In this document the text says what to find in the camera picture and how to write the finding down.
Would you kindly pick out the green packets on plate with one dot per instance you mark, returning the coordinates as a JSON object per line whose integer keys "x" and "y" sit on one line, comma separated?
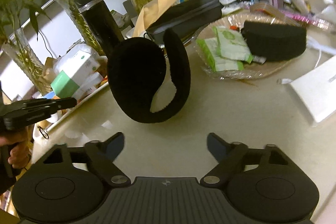
{"x": 226, "y": 51}

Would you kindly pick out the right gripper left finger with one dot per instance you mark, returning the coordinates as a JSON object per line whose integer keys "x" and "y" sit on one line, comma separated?
{"x": 101, "y": 156}

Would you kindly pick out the black foam sponge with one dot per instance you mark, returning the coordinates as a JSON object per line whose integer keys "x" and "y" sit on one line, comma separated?
{"x": 275, "y": 42}

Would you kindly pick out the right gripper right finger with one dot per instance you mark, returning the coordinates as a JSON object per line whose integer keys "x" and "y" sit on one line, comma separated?
{"x": 229, "y": 157}

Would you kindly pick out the black zip case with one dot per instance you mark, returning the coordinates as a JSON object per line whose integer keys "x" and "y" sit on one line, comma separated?
{"x": 185, "y": 19}

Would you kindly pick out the brown paper envelope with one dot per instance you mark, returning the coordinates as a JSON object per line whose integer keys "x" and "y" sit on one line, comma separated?
{"x": 150, "y": 13}

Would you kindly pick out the white power bank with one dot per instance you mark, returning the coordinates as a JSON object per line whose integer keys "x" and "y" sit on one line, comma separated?
{"x": 316, "y": 90}

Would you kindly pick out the glass plate dish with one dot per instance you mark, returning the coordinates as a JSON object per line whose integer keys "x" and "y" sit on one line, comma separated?
{"x": 259, "y": 68}

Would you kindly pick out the black thermos bottle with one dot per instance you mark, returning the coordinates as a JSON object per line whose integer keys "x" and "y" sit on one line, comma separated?
{"x": 101, "y": 22}

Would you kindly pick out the person left hand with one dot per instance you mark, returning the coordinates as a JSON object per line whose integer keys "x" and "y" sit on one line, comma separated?
{"x": 19, "y": 154}

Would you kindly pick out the bamboo plant glass vase left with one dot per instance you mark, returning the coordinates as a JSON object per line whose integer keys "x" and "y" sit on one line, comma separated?
{"x": 15, "y": 44}

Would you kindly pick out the green white carton box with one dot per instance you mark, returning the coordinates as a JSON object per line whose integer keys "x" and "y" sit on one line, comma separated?
{"x": 73, "y": 70}

